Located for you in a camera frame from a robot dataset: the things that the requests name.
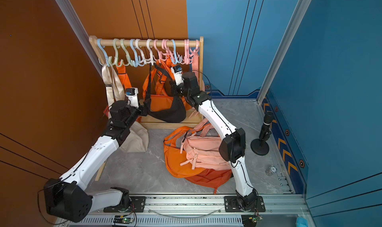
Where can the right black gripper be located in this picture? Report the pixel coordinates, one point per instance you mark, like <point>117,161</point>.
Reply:
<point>175,86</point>

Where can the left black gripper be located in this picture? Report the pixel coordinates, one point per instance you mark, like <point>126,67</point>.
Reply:
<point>144,109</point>

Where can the orange bag with black strap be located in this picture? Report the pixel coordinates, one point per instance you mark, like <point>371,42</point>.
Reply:
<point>157,93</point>

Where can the bright orange sling bag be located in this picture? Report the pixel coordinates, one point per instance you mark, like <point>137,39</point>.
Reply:
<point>173,157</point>

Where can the dark orange sling bag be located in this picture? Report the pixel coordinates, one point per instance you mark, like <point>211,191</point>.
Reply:
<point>211,178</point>

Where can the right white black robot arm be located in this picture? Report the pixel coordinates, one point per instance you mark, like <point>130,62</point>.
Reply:
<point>233,140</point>

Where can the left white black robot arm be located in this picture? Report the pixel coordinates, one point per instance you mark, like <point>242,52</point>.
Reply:
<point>66,197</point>

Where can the beige sling bag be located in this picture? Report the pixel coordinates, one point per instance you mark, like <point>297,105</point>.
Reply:
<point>138,139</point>

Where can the green plastic hook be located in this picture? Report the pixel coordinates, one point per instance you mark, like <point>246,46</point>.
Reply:
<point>115,61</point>

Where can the blue plastic hook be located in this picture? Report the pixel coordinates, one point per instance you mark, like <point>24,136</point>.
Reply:
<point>98,41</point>

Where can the wooden hanging rack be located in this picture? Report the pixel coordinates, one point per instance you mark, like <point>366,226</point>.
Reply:
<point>148,121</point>

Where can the wooden stick on floor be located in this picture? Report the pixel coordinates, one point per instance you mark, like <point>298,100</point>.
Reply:
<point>100,171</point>

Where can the black microphone stand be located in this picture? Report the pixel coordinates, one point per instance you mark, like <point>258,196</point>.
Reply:
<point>259,145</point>

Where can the green circuit board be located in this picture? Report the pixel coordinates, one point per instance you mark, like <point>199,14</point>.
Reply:
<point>123,220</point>

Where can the small round clear cap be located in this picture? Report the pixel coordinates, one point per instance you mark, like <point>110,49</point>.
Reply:
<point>271,170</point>

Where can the teal cloth corner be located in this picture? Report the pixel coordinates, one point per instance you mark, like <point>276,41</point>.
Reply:
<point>302,222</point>

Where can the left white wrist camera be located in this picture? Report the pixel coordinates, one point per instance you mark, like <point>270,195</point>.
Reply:
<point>131,96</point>

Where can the light pink strap bag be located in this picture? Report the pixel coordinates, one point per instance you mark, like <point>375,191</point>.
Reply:
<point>195,70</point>

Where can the orange strap bag far left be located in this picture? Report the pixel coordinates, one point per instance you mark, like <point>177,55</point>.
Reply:
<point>116,82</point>

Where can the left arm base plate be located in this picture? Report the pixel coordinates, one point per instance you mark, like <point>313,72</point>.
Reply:
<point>134,204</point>

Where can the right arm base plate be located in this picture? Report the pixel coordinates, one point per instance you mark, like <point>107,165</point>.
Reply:
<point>232,204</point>

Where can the aluminium rail frame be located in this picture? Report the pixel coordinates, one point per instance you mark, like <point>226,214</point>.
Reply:
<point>202,210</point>

